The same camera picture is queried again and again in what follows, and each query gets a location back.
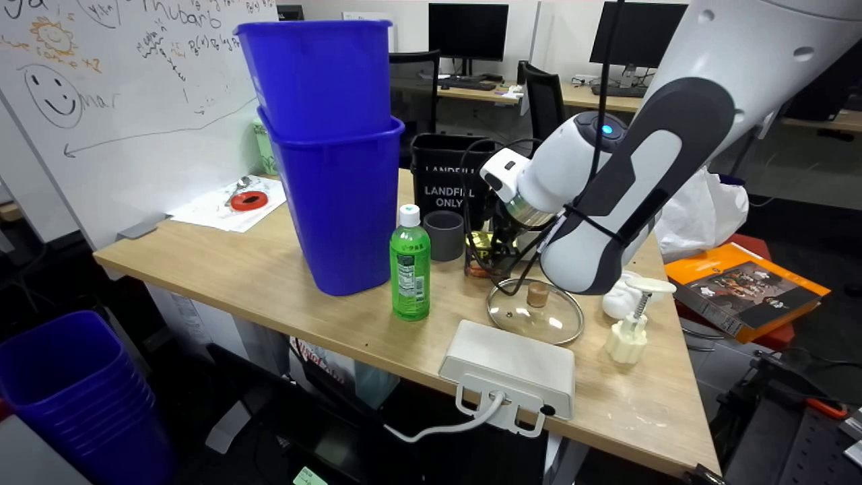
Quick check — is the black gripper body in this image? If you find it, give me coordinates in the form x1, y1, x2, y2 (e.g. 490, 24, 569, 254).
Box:
483, 200, 548, 263

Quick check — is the yellow labelled meat can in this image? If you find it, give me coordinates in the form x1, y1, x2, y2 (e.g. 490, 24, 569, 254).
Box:
463, 226, 520, 282

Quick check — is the glass pot lid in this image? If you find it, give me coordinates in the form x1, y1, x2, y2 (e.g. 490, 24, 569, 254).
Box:
483, 276, 588, 347

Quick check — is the grey cup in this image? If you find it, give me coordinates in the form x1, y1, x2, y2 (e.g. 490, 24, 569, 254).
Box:
420, 208, 470, 263

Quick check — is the green bottle white cap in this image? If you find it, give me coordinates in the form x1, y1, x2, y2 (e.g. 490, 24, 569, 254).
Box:
389, 203, 435, 323

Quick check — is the black landfill bin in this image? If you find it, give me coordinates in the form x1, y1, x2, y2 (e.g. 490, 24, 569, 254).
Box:
409, 133, 499, 232

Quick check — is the white round object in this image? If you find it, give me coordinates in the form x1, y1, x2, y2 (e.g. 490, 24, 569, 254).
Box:
598, 273, 644, 323

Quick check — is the white pump soap dispenser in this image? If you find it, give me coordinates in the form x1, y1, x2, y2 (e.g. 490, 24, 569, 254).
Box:
607, 276, 679, 368

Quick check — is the blue plastic waste bin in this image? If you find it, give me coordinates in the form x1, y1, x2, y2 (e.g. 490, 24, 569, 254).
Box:
234, 20, 396, 143
256, 104, 407, 300

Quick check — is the wooden office desk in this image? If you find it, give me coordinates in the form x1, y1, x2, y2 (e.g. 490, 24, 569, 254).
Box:
438, 79, 862, 137

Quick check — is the black keyboard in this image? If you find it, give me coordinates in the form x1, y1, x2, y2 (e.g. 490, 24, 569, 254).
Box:
440, 73, 502, 94

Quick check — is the black mesh office chair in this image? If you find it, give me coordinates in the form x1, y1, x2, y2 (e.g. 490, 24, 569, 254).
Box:
389, 49, 442, 169

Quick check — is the white plastic bag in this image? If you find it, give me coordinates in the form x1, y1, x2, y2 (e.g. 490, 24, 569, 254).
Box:
649, 168, 753, 263

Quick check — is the black computer monitor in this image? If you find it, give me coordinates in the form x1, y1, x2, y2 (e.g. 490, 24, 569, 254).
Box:
427, 0, 513, 79
588, 0, 693, 73
790, 37, 862, 125

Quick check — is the orange book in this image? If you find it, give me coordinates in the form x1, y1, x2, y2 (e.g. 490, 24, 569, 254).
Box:
662, 239, 832, 346

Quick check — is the pale green bottle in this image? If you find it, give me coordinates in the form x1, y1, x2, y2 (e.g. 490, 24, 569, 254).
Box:
246, 119, 281, 181

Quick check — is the red tape roll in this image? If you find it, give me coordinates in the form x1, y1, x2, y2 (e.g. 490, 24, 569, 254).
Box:
226, 188, 273, 216

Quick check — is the white paper sheet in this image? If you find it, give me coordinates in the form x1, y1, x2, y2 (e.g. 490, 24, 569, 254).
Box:
167, 174, 289, 238

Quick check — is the black stand with orange part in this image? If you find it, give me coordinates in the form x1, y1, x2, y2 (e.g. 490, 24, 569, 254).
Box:
708, 347, 862, 485

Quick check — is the grey whiteboard eraser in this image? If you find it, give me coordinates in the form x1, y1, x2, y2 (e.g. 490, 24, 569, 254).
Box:
117, 209, 175, 243

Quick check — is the whiteboard with writing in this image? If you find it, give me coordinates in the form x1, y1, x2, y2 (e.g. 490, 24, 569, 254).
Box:
0, 0, 295, 254

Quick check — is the stack of blue bins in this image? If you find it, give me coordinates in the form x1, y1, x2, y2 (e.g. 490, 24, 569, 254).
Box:
0, 306, 178, 485

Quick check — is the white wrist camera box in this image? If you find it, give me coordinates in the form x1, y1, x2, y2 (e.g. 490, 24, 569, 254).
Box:
477, 146, 534, 208

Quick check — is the white box with handles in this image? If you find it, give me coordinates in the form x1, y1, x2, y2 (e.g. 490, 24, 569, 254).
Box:
438, 319, 578, 441

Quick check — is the white cable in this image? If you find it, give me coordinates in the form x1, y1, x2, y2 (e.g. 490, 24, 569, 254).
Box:
382, 387, 508, 448

